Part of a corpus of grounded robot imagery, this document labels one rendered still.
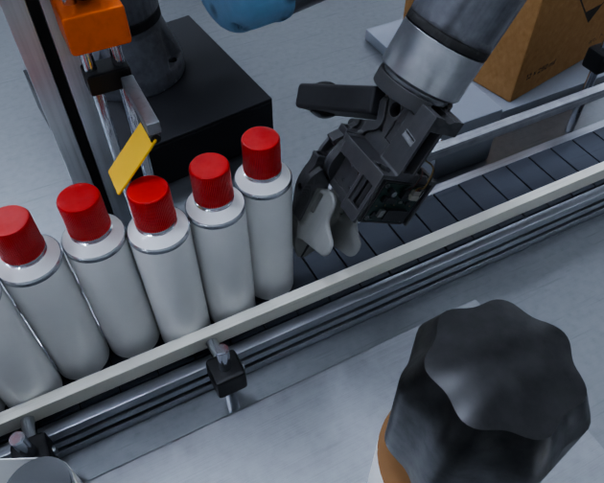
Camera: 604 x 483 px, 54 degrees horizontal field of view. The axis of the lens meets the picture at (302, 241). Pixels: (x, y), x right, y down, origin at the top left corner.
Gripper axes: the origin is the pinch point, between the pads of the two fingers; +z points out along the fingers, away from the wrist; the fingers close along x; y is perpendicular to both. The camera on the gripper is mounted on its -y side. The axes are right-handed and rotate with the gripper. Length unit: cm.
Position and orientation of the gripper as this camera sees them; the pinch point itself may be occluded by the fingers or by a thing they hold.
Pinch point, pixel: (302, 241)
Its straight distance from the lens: 61.7
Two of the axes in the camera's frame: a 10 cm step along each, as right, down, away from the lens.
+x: 7.7, 0.2, 6.4
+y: 4.6, 6.7, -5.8
